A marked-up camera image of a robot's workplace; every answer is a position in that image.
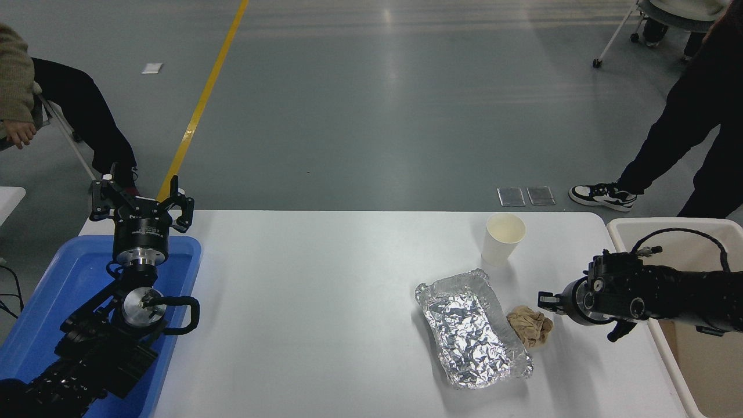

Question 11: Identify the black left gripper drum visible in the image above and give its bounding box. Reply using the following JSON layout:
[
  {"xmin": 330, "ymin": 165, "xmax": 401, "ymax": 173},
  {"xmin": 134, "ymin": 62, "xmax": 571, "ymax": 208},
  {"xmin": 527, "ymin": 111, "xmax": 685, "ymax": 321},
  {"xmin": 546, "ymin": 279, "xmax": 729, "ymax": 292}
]
[{"xmin": 112, "ymin": 206, "xmax": 175, "ymax": 254}]

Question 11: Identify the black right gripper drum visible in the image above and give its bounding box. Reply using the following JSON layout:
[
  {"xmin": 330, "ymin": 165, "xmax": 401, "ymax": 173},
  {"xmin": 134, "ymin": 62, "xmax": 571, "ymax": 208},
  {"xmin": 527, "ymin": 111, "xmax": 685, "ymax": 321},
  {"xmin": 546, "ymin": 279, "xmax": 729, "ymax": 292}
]
[{"xmin": 558, "ymin": 278, "xmax": 589, "ymax": 323}]

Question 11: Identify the white paper cup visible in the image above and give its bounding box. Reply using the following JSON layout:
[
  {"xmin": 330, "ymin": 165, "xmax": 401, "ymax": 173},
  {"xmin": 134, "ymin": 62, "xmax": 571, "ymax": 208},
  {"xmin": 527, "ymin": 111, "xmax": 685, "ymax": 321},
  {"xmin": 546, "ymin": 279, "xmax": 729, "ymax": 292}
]
[{"xmin": 481, "ymin": 212, "xmax": 526, "ymax": 268}]

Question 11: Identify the seated person's hand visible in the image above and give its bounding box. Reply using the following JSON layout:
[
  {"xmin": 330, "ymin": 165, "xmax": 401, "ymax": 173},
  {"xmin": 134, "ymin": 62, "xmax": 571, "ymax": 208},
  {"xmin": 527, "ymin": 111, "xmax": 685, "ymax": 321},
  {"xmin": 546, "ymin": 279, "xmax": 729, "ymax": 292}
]
[{"xmin": 3, "ymin": 120, "xmax": 37, "ymax": 150}]

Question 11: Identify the crumpled tan paper ball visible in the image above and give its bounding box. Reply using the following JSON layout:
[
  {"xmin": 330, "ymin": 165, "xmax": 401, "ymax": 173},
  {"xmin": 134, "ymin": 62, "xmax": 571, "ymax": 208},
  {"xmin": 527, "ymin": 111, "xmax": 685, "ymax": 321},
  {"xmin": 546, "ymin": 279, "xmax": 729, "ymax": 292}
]
[{"xmin": 506, "ymin": 306, "xmax": 554, "ymax": 349}]

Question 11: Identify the crumpled silver foil tray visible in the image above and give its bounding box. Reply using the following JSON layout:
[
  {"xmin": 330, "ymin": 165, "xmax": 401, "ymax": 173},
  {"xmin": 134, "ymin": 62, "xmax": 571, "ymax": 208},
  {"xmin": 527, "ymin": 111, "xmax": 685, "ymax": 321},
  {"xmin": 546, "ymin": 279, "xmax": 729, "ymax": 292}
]
[{"xmin": 415, "ymin": 268, "xmax": 533, "ymax": 390}]

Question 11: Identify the blue plastic tray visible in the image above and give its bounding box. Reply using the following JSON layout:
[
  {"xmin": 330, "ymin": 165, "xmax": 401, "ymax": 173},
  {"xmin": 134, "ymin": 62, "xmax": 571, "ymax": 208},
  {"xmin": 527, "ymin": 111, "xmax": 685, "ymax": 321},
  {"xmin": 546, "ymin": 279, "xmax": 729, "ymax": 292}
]
[{"xmin": 0, "ymin": 235, "xmax": 202, "ymax": 418}]

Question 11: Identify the seated person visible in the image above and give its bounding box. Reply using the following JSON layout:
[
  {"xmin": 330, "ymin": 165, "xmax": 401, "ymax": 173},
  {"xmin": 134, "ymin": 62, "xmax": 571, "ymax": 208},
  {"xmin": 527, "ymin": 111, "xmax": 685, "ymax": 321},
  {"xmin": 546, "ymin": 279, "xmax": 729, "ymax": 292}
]
[{"xmin": 0, "ymin": 23, "xmax": 140, "ymax": 196}]

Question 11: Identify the small white side table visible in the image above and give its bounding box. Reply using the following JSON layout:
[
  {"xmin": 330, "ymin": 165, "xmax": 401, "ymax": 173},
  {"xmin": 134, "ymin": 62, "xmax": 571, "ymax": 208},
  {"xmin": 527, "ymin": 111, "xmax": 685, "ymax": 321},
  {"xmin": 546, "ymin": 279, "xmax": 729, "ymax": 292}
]
[{"xmin": 0, "ymin": 187, "xmax": 26, "ymax": 227}]

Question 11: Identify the metal-legged chair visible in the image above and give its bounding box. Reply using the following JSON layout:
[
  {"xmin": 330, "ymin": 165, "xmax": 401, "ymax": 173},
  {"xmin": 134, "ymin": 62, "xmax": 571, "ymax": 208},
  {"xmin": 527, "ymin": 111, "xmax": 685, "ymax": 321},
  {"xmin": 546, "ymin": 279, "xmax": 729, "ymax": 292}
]
[{"xmin": 0, "ymin": 81, "xmax": 98, "ymax": 182}]

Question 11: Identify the large pale plastic bin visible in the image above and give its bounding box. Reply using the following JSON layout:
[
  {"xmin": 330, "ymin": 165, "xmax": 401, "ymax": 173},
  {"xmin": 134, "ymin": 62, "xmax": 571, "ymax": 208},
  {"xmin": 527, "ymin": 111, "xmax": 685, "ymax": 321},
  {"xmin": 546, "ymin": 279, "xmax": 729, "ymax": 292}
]
[{"xmin": 607, "ymin": 218, "xmax": 743, "ymax": 418}]

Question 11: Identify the standing person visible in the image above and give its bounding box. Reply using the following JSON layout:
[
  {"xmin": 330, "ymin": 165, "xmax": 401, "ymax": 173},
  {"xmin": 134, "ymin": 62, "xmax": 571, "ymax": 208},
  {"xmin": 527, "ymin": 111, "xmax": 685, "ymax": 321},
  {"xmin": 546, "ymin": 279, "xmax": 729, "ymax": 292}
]
[{"xmin": 569, "ymin": 0, "xmax": 743, "ymax": 219}]

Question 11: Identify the white wheeled chair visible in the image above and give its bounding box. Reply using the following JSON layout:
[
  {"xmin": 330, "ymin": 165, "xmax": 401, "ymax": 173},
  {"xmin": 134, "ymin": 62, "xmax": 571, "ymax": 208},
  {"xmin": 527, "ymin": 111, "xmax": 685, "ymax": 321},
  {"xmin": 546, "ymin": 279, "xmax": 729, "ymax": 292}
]
[{"xmin": 592, "ymin": 0, "xmax": 731, "ymax": 69}]

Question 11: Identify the thin black cable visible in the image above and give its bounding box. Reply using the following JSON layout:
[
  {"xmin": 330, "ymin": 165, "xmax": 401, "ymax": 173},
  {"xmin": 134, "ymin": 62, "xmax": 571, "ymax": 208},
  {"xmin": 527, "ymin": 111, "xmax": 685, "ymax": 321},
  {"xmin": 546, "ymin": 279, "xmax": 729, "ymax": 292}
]
[{"xmin": 0, "ymin": 265, "xmax": 25, "ymax": 320}]

